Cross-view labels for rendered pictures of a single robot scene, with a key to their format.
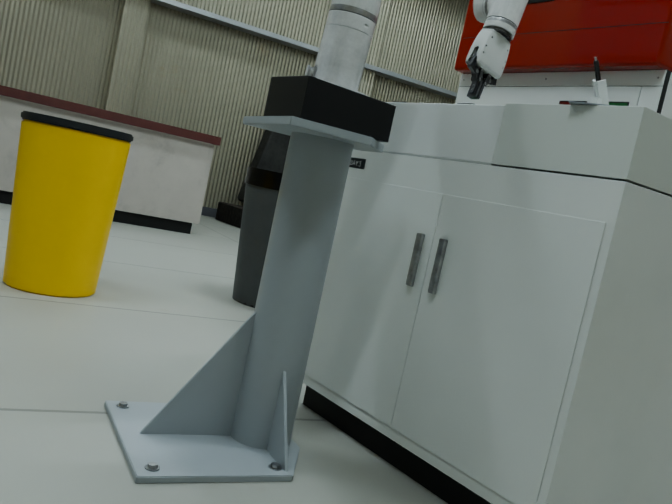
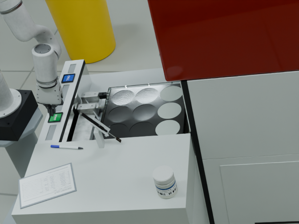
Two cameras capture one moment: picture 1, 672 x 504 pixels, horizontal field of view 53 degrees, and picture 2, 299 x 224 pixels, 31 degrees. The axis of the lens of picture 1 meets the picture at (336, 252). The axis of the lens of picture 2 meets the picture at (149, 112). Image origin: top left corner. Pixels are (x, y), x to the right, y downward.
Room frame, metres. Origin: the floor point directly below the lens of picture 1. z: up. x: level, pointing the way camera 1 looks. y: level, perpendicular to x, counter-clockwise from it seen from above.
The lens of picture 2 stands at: (1.01, -1.92, 2.40)
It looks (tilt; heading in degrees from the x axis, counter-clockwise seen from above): 41 degrees down; 53
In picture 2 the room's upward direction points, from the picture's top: 15 degrees counter-clockwise
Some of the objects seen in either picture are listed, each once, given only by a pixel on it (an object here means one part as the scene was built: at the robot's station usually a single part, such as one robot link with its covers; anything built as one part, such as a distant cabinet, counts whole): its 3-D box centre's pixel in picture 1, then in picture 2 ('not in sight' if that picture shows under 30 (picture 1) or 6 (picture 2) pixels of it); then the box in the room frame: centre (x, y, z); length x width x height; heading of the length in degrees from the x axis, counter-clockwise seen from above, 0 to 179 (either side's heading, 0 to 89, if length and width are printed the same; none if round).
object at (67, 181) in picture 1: (64, 205); (79, 10); (3.00, 1.22, 0.37); 0.47 x 0.47 x 0.74
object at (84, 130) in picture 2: not in sight; (85, 125); (1.87, -0.32, 0.87); 0.36 x 0.08 x 0.03; 37
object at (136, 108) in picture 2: not in sight; (144, 112); (2.05, -0.52, 0.90); 0.34 x 0.34 x 0.01; 37
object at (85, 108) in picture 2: not in sight; (87, 108); (1.93, -0.27, 0.89); 0.08 x 0.03 x 0.03; 127
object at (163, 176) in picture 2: not in sight; (165, 182); (1.75, -0.93, 1.01); 0.07 x 0.07 x 0.10
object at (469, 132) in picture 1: (431, 132); (66, 110); (1.88, -0.19, 0.89); 0.55 x 0.09 x 0.14; 37
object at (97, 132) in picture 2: (597, 106); (102, 133); (1.79, -0.58, 1.03); 0.06 x 0.04 x 0.13; 127
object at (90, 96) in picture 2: not in sight; (90, 96); (2.00, -0.22, 0.89); 0.08 x 0.03 x 0.03; 127
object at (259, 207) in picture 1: (285, 241); not in sight; (3.74, 0.28, 0.36); 0.56 x 0.56 x 0.72
